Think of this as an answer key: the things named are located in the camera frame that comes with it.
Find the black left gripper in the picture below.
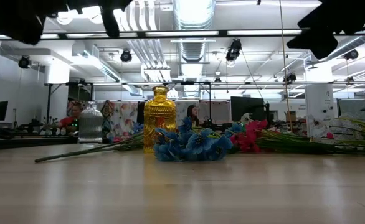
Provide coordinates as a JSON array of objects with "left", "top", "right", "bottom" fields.
[{"left": 0, "top": 0, "right": 68, "bottom": 45}]

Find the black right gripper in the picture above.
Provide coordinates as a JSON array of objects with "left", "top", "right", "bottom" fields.
[{"left": 287, "top": 0, "right": 365, "bottom": 60}]

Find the red artificial flower bunch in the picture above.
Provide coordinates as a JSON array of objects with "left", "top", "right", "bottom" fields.
[
  {"left": 229, "top": 130, "right": 263, "bottom": 154},
  {"left": 244, "top": 119, "right": 270, "bottom": 134},
  {"left": 34, "top": 133, "right": 145, "bottom": 164}
]

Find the clear glass vase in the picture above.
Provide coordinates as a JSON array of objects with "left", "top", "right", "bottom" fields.
[{"left": 78, "top": 101, "right": 104, "bottom": 144}]

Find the yellow glass vase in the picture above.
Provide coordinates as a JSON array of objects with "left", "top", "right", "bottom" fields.
[{"left": 143, "top": 85, "right": 178, "bottom": 154}]

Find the tall white cabinet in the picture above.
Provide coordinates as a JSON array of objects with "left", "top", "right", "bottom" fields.
[{"left": 305, "top": 83, "right": 338, "bottom": 138}]

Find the large black monitor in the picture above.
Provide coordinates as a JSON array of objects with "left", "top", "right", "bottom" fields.
[{"left": 230, "top": 96, "right": 266, "bottom": 123}]

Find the floral fabric panel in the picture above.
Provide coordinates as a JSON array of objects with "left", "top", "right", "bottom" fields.
[{"left": 109, "top": 101, "right": 139, "bottom": 139}]

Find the thin black tripod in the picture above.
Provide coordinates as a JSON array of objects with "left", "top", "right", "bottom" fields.
[{"left": 11, "top": 108, "right": 19, "bottom": 131}]

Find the person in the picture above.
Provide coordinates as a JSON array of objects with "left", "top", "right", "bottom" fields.
[
  {"left": 186, "top": 105, "right": 201, "bottom": 128},
  {"left": 57, "top": 102, "right": 84, "bottom": 133}
]

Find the tan hanging cord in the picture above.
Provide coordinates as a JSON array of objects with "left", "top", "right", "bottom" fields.
[{"left": 278, "top": 0, "right": 294, "bottom": 132}]

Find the silver ceiling duct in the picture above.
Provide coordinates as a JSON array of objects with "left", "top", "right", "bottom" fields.
[{"left": 171, "top": 0, "right": 217, "bottom": 98}]

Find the black overhead frame bar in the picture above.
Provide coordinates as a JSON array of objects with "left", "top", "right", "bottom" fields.
[{"left": 0, "top": 29, "right": 365, "bottom": 40}]

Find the black aluminium table frame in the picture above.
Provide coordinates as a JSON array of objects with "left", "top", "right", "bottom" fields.
[{"left": 0, "top": 136, "right": 79, "bottom": 151}]

